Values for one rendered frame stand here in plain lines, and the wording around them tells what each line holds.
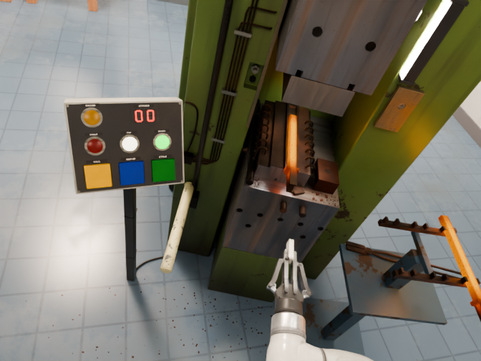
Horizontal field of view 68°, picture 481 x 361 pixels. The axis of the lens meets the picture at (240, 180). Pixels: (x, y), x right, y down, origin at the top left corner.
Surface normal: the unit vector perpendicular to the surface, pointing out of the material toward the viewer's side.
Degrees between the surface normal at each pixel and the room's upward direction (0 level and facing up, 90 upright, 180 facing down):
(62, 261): 0
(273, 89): 90
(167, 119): 60
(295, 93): 90
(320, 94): 90
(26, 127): 0
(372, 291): 0
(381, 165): 90
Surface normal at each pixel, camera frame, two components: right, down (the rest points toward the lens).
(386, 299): 0.22, -0.65
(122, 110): 0.37, 0.33
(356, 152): -0.11, 0.73
